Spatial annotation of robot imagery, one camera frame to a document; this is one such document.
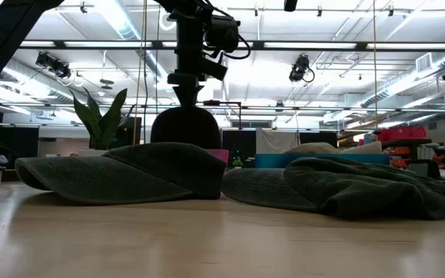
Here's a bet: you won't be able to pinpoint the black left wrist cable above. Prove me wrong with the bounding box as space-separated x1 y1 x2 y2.
202 0 252 61

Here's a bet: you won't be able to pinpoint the red storage bins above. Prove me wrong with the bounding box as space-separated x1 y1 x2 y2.
376 126 427 143

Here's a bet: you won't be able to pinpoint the black boom stand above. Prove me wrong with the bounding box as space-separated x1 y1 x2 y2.
206 99 243 117

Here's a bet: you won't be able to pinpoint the dark storage shelf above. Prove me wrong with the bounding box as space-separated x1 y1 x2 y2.
380 138 445 171

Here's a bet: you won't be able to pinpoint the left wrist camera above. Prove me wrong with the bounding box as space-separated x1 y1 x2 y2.
201 56 229 82

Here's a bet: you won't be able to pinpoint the pink plastic bin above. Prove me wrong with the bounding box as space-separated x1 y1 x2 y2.
206 148 230 164

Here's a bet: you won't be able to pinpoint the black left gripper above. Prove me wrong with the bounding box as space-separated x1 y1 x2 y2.
167 34 208 108

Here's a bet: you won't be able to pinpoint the green snake plant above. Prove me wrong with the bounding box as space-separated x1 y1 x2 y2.
70 87 137 151

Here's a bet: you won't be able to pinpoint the white hanging cloth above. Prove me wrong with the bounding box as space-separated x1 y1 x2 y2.
256 128 300 154

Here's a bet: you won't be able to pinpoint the black overhead frame bar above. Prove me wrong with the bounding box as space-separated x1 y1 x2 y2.
19 38 445 53

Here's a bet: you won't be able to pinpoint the dark baseball cap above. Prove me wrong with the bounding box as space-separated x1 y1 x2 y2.
15 141 227 205
221 156 445 221
150 106 223 150

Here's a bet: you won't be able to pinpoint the blue plastic bin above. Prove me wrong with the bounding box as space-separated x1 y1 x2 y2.
253 153 392 169

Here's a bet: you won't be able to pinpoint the black partition panel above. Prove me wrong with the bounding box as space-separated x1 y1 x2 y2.
0 125 40 158
222 130 257 168

